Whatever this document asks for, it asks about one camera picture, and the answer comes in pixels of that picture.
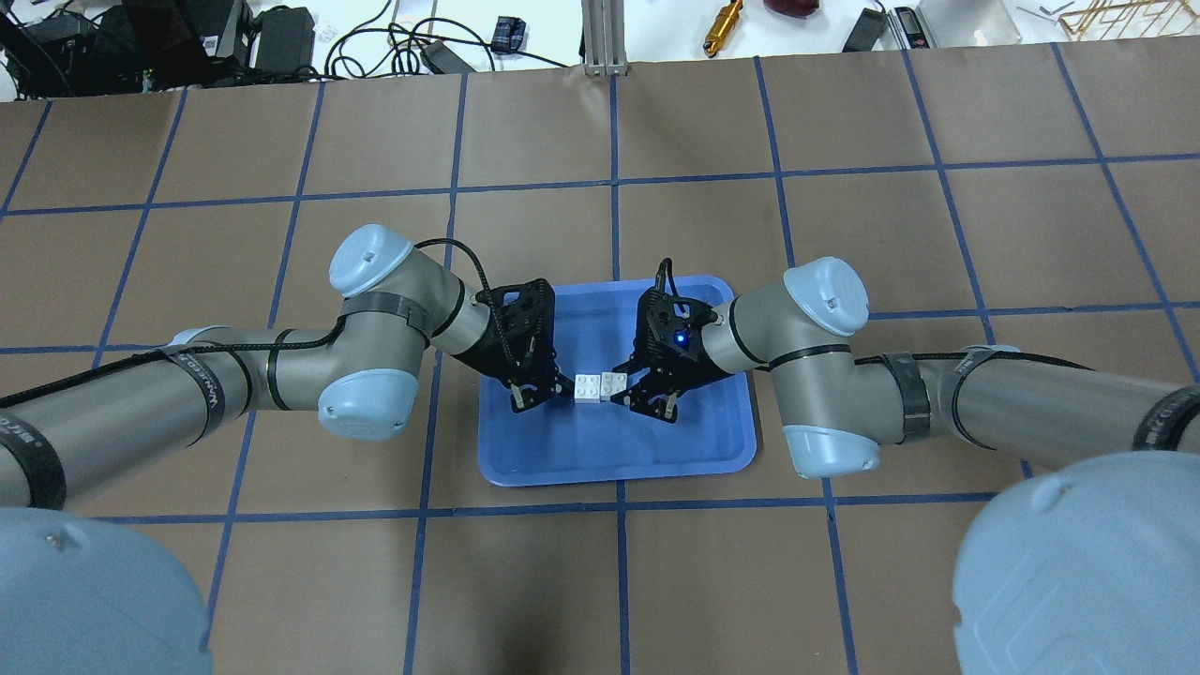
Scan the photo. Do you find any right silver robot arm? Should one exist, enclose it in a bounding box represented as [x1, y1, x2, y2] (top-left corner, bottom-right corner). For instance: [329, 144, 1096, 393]
[608, 257, 1199, 674]

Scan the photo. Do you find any white block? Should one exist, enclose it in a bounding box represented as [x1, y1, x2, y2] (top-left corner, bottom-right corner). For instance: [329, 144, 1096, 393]
[574, 374, 604, 405]
[599, 371, 626, 401]

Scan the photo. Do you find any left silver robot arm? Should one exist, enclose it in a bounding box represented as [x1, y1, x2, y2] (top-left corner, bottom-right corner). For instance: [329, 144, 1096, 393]
[1, 225, 574, 674]

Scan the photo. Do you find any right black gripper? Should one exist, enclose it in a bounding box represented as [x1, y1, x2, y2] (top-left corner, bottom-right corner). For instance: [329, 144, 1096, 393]
[611, 286, 731, 424]

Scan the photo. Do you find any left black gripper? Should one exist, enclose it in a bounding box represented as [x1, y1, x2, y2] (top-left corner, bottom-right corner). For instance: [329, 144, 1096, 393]
[431, 277, 575, 412]

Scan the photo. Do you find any black power adapter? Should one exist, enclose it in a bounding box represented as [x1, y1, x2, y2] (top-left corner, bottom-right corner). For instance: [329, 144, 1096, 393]
[842, 8, 889, 53]

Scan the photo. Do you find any small blue black device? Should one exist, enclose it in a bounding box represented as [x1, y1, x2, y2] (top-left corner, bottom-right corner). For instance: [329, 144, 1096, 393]
[491, 14, 527, 54]

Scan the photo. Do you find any gold cylindrical tool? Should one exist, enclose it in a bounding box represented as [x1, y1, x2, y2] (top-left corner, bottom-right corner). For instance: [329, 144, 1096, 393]
[701, 0, 744, 56]

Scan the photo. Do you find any blue plastic tray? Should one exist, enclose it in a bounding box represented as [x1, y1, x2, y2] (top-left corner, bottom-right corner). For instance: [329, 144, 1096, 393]
[478, 277, 758, 488]

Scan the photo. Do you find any metal tin box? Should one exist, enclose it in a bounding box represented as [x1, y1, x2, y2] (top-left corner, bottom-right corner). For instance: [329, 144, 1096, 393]
[916, 1, 1022, 50]

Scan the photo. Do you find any aluminium frame post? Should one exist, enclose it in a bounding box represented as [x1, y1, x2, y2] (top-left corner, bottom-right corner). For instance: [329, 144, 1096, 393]
[581, 0, 629, 77]

